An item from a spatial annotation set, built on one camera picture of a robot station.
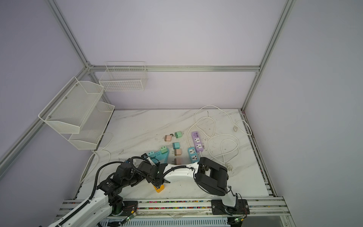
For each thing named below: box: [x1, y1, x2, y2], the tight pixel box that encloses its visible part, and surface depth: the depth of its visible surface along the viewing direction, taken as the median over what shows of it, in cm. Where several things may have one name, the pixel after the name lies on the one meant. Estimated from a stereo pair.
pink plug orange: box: [174, 157, 182, 166], surface depth 92 cm
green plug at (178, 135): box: [174, 131, 183, 139], surface depth 106 cm
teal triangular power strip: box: [153, 148, 170, 164], surface depth 92 cm
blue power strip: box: [187, 147, 199, 164], surface depth 93 cm
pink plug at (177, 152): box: [174, 148, 182, 157], surface depth 96 cm
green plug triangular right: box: [160, 145, 168, 155], surface depth 91 cm
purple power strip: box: [191, 130, 204, 153], surface depth 100 cm
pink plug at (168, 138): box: [164, 134, 173, 142], surface depth 103 cm
